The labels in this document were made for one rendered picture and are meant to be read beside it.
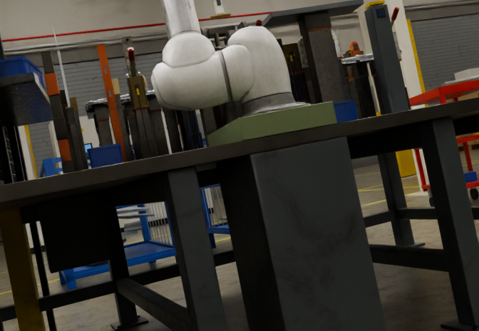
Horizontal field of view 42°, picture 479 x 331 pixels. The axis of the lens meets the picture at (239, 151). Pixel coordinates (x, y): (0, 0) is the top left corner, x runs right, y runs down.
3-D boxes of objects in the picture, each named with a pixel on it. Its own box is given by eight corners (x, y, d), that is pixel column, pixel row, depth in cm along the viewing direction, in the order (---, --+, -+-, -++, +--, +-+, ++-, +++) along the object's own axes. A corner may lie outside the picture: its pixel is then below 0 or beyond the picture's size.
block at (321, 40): (344, 129, 239) (321, 16, 241) (353, 126, 231) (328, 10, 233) (321, 133, 237) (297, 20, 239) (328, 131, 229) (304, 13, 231)
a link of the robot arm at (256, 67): (296, 88, 176) (279, 15, 177) (234, 103, 175) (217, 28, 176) (290, 98, 192) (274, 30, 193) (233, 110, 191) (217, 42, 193)
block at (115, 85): (135, 171, 240) (117, 79, 241) (135, 171, 237) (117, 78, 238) (126, 173, 239) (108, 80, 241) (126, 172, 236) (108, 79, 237)
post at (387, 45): (403, 118, 244) (380, 9, 246) (412, 115, 237) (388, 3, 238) (385, 121, 243) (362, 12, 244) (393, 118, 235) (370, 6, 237)
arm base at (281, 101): (323, 105, 182) (319, 87, 182) (261, 115, 171) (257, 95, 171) (289, 118, 198) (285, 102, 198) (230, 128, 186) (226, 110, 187)
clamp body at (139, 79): (160, 167, 240) (142, 78, 241) (162, 166, 230) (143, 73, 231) (143, 170, 239) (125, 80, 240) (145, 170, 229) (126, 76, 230)
